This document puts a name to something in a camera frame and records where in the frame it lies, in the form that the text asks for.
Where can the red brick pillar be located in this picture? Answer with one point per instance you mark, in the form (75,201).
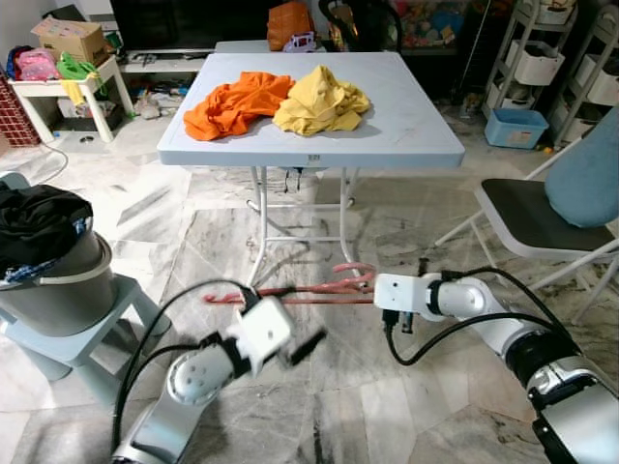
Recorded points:
(14,121)

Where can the grey laundry basket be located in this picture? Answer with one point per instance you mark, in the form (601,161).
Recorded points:
(68,300)

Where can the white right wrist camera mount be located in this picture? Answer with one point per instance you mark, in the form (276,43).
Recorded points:
(404,295)

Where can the cardboard box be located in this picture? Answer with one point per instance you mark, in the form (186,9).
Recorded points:
(73,41)

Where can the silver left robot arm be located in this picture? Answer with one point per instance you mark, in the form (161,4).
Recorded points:
(198,377)

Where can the white folding table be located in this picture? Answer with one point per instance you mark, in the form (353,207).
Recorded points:
(397,97)

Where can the pink plastic hanger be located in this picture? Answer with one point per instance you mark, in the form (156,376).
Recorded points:
(309,300)

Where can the white shelf cart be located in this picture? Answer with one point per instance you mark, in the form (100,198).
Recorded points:
(532,63)
(600,82)

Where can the blue chair cushion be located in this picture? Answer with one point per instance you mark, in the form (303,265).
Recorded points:
(590,174)

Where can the small light grey table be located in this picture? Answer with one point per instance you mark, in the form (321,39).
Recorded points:
(242,45)

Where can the yellow shirt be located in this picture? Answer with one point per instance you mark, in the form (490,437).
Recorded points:
(319,101)

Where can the white side table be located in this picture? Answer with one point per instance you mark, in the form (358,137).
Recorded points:
(39,89)

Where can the orange shirt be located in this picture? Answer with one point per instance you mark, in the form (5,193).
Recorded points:
(232,106)

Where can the pink bag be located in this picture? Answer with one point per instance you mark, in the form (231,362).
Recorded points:
(37,66)

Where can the black garment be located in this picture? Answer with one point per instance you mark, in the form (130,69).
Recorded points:
(39,222)

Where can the orange bag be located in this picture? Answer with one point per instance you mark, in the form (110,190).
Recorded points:
(290,21)

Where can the light blue plastic stool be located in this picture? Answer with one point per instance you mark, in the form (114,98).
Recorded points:
(106,333)

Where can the blue plaid cloth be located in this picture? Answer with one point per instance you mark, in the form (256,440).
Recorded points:
(24,273)

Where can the green cloth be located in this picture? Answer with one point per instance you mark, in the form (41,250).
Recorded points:
(77,68)

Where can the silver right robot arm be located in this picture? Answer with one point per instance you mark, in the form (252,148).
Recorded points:
(464,298)

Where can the small yellow cloth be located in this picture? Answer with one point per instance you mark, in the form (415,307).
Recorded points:
(75,92)

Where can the black television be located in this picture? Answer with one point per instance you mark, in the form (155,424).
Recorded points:
(184,21)

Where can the low white television bench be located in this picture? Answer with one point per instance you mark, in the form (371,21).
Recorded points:
(169,63)

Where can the purple toy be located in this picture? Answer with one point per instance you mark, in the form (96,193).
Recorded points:
(302,43)

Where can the black bag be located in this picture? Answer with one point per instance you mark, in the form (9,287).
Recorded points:
(363,24)

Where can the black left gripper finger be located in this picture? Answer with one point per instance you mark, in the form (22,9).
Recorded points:
(309,346)

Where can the grey folding chair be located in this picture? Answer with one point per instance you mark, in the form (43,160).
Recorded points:
(527,217)

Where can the blue plastic basket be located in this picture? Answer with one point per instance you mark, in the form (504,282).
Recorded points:
(515,130)

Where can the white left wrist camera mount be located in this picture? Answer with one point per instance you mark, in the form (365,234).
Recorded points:
(266,329)

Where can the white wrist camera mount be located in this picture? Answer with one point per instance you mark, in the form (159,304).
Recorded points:
(266,329)
(404,295)

